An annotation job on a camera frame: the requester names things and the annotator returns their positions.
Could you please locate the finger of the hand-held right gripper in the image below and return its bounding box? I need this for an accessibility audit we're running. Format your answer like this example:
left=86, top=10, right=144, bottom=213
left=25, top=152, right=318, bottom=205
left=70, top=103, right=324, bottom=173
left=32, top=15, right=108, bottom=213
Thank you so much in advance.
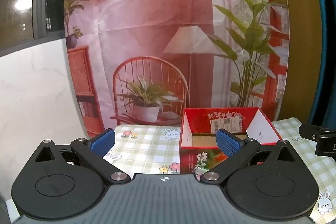
left=299, top=123, right=326, bottom=141

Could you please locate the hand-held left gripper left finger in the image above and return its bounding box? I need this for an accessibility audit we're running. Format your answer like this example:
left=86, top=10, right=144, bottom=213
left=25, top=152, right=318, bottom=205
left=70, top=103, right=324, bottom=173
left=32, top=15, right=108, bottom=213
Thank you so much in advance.
left=26, top=128, right=131, bottom=185

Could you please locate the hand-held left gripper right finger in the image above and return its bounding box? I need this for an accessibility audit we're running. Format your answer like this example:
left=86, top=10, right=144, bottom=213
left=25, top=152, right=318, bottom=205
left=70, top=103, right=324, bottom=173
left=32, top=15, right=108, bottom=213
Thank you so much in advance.
left=199, top=128, right=304, bottom=185

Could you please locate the red cardboard box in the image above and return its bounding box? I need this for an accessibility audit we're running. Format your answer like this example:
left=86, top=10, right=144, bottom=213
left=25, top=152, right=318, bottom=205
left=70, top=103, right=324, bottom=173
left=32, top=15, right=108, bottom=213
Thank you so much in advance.
left=179, top=107, right=282, bottom=174

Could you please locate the green checked rabbit tablecloth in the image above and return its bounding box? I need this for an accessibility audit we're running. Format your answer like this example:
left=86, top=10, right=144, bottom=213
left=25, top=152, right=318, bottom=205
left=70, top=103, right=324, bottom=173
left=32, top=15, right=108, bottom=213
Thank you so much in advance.
left=102, top=116, right=336, bottom=224

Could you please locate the printed room scene backdrop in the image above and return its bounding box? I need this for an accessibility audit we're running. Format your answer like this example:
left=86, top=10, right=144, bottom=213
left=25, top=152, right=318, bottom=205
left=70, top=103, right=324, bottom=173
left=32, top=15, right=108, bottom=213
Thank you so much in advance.
left=64, top=0, right=290, bottom=139

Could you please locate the dark window frame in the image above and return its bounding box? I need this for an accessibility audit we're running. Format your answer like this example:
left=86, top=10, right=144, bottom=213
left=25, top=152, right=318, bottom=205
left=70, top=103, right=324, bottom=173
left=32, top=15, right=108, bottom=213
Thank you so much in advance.
left=0, top=0, right=69, bottom=56

